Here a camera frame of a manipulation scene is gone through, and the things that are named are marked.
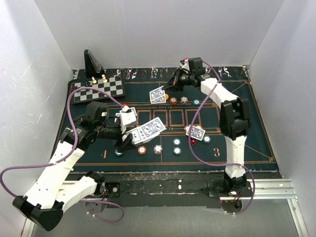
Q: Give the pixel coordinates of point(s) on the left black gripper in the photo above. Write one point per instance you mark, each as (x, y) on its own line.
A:
(128, 138)

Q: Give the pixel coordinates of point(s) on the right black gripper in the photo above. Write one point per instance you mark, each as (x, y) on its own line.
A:
(173, 81)

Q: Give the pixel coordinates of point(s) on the card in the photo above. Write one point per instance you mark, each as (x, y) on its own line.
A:
(156, 93)
(118, 114)

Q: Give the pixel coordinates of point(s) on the orange chips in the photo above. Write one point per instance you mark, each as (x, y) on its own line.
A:
(173, 100)

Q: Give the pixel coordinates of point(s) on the orange poker chip stack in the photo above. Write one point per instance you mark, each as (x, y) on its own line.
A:
(142, 150)

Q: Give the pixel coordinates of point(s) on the green chips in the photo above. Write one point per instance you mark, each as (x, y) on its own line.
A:
(195, 102)
(206, 140)
(118, 153)

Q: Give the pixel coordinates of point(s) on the blue backed card deck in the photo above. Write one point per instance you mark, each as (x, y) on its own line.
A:
(152, 128)

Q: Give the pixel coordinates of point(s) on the green poker chip stack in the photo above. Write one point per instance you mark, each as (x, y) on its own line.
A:
(177, 151)

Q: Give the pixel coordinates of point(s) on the card dealt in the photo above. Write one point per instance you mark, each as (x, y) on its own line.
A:
(196, 133)
(159, 100)

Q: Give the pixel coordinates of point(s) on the red triangular dealer button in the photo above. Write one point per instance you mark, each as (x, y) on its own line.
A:
(193, 141)

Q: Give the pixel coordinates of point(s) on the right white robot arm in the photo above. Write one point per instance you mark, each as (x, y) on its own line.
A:
(234, 116)

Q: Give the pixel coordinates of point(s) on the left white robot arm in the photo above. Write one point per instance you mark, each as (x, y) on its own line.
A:
(45, 203)

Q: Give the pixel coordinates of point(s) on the green poker table mat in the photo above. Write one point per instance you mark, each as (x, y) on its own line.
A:
(138, 82)

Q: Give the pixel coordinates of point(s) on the cream chess pawn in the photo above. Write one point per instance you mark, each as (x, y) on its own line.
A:
(93, 80)
(104, 79)

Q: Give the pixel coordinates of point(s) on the black triangular stand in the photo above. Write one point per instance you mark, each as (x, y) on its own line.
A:
(92, 67)

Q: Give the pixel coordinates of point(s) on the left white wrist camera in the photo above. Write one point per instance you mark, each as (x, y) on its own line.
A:
(128, 119)

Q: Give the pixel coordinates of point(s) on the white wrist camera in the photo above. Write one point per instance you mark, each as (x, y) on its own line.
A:
(184, 65)
(128, 119)

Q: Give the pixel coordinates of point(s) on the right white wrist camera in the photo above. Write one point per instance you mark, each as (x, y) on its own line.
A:
(184, 65)

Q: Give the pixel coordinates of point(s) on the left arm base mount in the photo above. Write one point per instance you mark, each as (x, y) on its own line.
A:
(106, 194)

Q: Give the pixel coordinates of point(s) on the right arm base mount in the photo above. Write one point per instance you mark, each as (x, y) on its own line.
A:
(230, 201)

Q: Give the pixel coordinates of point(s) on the aluminium rail frame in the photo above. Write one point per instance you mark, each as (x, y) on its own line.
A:
(282, 189)

